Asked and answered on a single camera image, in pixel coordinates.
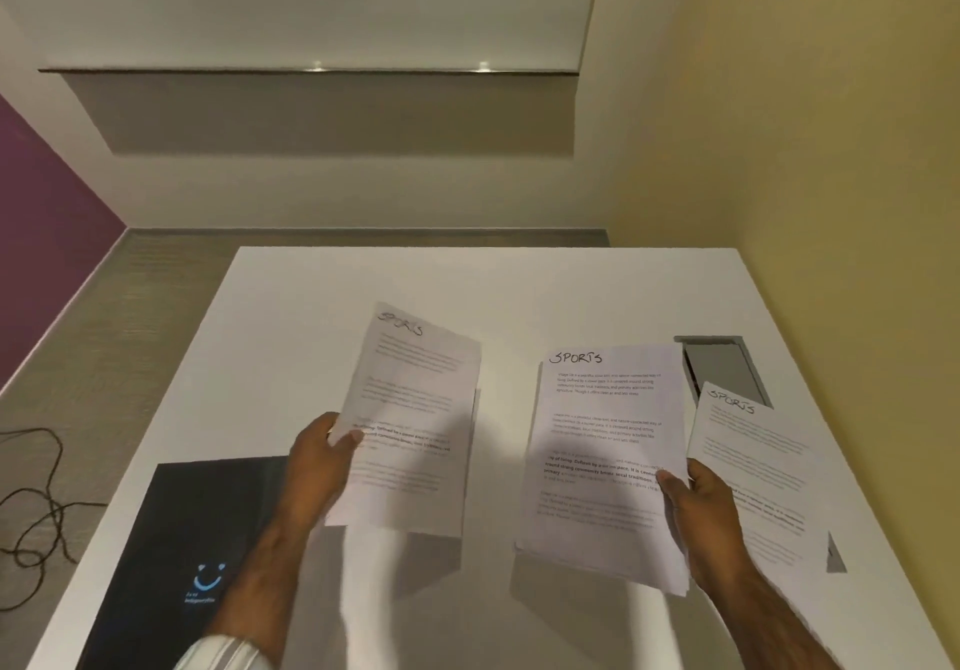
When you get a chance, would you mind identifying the person's right hand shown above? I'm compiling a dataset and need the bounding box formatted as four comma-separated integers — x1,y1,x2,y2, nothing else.
654,459,755,594

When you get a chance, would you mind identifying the person's left hand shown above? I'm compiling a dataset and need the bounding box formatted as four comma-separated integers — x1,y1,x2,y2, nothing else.
275,410,367,540

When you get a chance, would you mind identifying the white text paper sheet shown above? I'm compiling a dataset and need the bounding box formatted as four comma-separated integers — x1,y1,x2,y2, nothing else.
323,301,483,540
513,343,691,600
686,380,845,588

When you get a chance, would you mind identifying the black expanding folder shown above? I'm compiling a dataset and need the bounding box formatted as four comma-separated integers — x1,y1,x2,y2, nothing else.
74,455,301,670

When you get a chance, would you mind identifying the person's left forearm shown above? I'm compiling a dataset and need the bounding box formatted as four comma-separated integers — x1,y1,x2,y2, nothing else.
202,519,320,652

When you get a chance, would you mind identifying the person's right forearm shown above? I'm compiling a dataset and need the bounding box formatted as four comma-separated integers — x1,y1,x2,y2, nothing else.
704,564,845,670

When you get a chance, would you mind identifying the plaid shirt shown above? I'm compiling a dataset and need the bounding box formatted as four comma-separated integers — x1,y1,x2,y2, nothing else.
173,631,264,670

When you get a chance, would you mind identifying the grey table cable hatch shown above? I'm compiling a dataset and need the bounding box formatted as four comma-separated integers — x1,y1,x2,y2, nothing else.
673,335,849,575

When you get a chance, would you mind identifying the black floor cable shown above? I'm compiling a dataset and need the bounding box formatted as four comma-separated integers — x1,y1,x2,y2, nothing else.
0,427,110,611

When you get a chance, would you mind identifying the white wall board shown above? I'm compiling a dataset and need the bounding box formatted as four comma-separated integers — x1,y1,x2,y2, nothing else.
0,0,607,78

